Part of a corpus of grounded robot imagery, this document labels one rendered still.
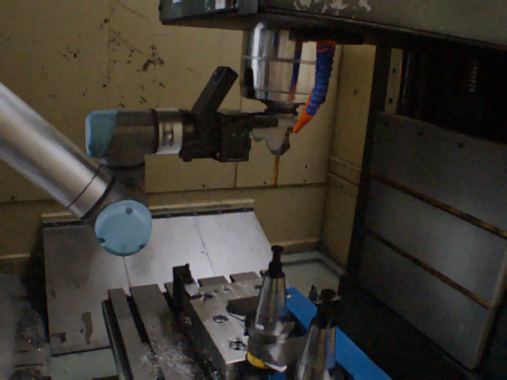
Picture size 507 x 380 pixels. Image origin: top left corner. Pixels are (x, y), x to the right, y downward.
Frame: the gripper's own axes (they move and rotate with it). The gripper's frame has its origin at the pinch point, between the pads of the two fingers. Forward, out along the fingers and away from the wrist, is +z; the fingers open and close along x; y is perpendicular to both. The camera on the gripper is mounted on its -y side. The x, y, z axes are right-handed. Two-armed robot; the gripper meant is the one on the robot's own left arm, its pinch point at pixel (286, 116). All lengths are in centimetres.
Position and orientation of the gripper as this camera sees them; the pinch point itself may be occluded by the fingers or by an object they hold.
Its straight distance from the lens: 85.0
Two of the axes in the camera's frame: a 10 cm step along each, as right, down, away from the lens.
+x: 4.1, 3.0, -8.6
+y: -0.6, 9.5, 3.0
